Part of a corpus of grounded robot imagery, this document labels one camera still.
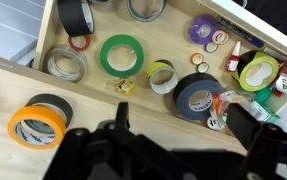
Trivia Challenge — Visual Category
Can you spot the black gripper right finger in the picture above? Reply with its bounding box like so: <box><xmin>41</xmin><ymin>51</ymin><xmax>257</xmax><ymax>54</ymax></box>
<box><xmin>225</xmin><ymin>103</ymin><xmax>263</xmax><ymax>151</ymax></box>

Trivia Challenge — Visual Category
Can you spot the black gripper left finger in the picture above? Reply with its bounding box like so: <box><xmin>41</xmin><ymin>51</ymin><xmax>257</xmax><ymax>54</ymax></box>
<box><xmin>115</xmin><ymin>101</ymin><xmax>131</xmax><ymax>130</ymax></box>

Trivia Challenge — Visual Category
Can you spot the small yellow tape roll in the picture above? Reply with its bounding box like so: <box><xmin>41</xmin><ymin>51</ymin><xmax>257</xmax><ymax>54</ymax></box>
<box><xmin>115</xmin><ymin>78</ymin><xmax>137</xmax><ymax>95</ymax></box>

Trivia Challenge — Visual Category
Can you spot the clear tape red dispenser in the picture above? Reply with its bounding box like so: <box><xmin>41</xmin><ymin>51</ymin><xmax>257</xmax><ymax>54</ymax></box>
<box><xmin>206</xmin><ymin>90</ymin><xmax>252</xmax><ymax>131</ymax></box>

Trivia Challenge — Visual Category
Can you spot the green tape dispenser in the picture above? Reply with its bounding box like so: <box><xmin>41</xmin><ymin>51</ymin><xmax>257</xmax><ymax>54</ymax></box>
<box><xmin>253</xmin><ymin>86</ymin><xmax>281</xmax><ymax>125</ymax></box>

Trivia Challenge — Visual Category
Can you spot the yellow green tape roll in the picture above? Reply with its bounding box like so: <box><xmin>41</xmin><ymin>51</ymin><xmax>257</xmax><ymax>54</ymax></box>
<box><xmin>232</xmin><ymin>50</ymin><xmax>280</xmax><ymax>93</ymax></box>

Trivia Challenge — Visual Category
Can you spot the yellow white tape roll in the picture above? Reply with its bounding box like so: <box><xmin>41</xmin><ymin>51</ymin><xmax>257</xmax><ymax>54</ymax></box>
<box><xmin>146</xmin><ymin>59</ymin><xmax>179</xmax><ymax>95</ymax></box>

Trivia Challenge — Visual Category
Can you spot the flat black tape roll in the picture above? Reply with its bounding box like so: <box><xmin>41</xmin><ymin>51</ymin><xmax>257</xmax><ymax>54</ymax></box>
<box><xmin>25</xmin><ymin>93</ymin><xmax>74</xmax><ymax>135</ymax></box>

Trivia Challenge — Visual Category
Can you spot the orange tape roll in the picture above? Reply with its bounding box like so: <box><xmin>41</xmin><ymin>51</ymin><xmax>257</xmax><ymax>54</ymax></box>
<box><xmin>6</xmin><ymin>105</ymin><xmax>67</xmax><ymax>150</ymax></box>

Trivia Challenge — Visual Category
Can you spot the clear tape roll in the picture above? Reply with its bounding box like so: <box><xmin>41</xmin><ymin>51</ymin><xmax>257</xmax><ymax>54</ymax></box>
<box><xmin>43</xmin><ymin>44</ymin><xmax>88</xmax><ymax>84</ymax></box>

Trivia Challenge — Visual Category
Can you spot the wooden drawer white front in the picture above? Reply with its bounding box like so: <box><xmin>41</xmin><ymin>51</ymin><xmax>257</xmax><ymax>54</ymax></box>
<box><xmin>32</xmin><ymin>0</ymin><xmax>287</xmax><ymax>138</ymax></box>

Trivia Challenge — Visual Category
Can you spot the blue grey tape roll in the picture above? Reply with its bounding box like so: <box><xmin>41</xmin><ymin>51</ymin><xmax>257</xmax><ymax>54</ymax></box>
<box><xmin>126</xmin><ymin>0</ymin><xmax>167</xmax><ymax>23</ymax></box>

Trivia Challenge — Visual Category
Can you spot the purple tape roll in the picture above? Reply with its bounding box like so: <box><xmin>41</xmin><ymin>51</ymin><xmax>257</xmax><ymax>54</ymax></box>
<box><xmin>187</xmin><ymin>16</ymin><xmax>219</xmax><ymax>46</ymax></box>

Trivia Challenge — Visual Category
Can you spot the wide black tape roll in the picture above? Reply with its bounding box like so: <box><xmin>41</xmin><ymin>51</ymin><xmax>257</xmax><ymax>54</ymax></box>
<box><xmin>56</xmin><ymin>0</ymin><xmax>96</xmax><ymax>38</ymax></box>

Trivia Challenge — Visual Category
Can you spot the red glue bottle white cap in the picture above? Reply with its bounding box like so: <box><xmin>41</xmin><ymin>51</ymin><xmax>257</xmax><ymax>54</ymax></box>
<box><xmin>225</xmin><ymin>40</ymin><xmax>243</xmax><ymax>73</ymax></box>

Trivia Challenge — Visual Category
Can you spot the black marker pen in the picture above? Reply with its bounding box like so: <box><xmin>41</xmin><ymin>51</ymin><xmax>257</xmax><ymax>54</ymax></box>
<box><xmin>215</xmin><ymin>16</ymin><xmax>265</xmax><ymax>49</ymax></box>

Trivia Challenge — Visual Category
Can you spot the white base cabinet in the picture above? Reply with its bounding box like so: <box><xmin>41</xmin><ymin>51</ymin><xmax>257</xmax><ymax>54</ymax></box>
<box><xmin>0</xmin><ymin>0</ymin><xmax>48</xmax><ymax>67</ymax></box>

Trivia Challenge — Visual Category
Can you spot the dark grey duct tape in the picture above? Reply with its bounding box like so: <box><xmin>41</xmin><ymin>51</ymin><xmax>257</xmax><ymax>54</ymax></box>
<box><xmin>173</xmin><ymin>72</ymin><xmax>225</xmax><ymax>121</ymax></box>

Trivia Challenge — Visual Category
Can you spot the small orange tape ring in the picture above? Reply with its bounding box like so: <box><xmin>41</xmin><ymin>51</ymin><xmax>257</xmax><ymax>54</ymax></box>
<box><xmin>190</xmin><ymin>52</ymin><xmax>205</xmax><ymax>66</ymax></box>

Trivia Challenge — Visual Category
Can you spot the small red tape ring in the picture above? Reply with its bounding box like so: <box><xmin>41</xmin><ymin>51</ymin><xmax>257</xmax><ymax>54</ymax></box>
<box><xmin>67</xmin><ymin>34</ymin><xmax>92</xmax><ymax>52</ymax></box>

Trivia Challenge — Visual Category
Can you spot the small pink tape ring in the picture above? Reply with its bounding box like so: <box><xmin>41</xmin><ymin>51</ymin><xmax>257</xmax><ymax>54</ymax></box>
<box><xmin>211</xmin><ymin>29</ymin><xmax>230</xmax><ymax>46</ymax></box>

